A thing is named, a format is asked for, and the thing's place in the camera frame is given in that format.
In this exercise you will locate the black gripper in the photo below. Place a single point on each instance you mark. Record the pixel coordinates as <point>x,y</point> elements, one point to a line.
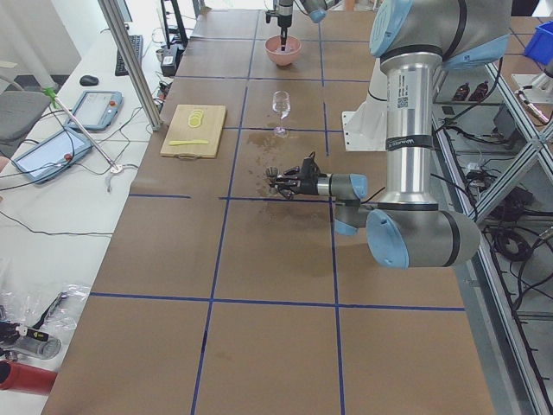
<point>308,186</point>
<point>283,19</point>

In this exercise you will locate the steel double jigger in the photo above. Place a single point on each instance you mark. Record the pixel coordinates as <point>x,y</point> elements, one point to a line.
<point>271,174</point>

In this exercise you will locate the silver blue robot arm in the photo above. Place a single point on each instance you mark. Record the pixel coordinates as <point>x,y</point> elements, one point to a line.
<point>411,39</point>
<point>314,9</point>

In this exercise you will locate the pile of clear ice cubes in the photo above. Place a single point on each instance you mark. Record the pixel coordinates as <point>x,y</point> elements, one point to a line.
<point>288,49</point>

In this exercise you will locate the clear wine glass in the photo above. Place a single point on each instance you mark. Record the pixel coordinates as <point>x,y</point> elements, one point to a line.
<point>281,106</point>

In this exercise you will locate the pink bowl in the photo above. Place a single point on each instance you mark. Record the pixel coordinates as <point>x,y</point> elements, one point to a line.
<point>282,60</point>

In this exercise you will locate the bamboo cutting board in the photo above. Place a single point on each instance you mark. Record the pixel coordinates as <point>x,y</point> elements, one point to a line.
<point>194,131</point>

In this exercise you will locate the yellow plastic knife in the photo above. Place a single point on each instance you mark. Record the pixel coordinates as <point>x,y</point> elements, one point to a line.
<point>188,142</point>

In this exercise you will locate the metal rod with green tip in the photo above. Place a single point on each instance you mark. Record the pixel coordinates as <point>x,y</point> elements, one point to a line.
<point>114,167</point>

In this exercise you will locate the blue teach pendant far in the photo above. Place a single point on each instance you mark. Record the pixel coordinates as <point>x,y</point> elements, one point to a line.
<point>95,110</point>

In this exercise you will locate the blue teach pendant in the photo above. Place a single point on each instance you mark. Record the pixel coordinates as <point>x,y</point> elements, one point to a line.
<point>52,156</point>
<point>95,110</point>

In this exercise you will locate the black computer mouse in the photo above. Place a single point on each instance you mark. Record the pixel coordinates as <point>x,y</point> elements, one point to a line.
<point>88,80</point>

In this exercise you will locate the blue teach pendant near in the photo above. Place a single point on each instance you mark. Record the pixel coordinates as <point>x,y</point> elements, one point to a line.
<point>52,156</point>

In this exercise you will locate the blue plastic bin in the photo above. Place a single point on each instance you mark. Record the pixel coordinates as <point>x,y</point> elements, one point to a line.
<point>540,47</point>

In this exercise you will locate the grey office chair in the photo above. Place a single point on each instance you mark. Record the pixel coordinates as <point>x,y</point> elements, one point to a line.
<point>20,110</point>

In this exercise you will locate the clear plastic bag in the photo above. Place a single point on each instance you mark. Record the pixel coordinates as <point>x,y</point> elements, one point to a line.
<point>38,323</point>

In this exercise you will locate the red cylinder bottle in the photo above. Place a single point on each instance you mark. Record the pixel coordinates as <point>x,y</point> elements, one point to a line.
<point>22,378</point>

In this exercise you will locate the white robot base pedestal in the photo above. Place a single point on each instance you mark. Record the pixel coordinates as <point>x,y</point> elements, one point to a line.
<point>365,128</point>

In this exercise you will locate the aluminium frame post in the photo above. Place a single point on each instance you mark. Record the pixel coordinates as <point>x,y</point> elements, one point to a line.
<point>120,36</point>

